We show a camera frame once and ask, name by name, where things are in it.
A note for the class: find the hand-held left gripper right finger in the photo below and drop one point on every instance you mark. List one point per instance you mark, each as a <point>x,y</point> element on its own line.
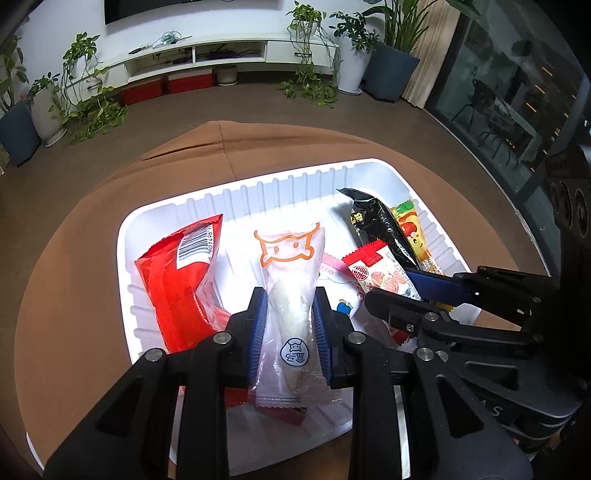
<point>323,337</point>

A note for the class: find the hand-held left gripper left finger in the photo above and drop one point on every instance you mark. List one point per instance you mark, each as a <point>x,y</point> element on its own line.
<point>258,332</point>

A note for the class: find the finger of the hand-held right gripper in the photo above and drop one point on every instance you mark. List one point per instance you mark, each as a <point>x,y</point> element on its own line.
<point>434,286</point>
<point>392,309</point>

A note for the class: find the small red strawberry snack packet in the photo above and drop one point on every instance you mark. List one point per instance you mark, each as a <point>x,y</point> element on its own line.
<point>374,272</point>

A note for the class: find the pink snack packet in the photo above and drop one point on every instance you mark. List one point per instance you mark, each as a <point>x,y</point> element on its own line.
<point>337,286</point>

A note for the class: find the yellow orange snack packet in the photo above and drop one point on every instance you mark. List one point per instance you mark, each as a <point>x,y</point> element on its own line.
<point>413,230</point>

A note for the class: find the clear packet orange cat print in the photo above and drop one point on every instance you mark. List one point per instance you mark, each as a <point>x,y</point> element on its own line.
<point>286,258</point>

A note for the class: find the black snack packet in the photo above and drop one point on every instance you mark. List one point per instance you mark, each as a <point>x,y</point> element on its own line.
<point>378,217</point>

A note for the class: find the large red snack packet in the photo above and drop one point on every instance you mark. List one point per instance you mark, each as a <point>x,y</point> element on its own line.
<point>175,286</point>

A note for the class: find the white foam tray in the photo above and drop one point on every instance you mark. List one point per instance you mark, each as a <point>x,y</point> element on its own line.
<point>295,198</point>

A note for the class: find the glass sliding door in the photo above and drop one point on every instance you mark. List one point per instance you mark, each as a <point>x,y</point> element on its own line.
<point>498,92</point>

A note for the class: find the beige curtain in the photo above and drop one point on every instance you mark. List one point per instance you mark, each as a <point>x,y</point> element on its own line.
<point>425,69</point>

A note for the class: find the big-leaf plant in blue-grey pot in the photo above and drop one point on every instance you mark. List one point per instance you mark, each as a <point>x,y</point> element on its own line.
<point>390,69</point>

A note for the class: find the plant in tall white pot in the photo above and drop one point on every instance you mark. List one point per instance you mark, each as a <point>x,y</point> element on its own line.
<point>353,69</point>

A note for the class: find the red storage box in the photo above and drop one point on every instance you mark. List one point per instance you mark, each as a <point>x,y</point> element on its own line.
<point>189,83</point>
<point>142,92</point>

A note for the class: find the small white pot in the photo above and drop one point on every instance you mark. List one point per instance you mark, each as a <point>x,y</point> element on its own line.
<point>226,74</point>

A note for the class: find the black set-top box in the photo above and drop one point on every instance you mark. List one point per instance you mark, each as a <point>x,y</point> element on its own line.
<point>221,54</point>

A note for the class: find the white television cabinet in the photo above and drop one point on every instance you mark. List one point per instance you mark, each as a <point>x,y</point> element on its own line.
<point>115,69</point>

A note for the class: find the plant in white ribbed pot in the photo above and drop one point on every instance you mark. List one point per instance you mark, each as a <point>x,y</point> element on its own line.
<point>46,120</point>

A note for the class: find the trailing pothos plant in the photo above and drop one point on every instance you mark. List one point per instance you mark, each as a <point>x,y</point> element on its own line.
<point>304,14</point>
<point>81,50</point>

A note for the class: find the black remote control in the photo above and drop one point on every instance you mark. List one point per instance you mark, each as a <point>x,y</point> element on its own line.
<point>138,50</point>

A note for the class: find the tall plant in blue-grey pot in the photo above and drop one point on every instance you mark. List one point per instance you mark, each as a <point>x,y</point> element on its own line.
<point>16,134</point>

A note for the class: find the wall television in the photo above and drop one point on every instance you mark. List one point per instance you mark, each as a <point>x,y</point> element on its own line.
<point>184,9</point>

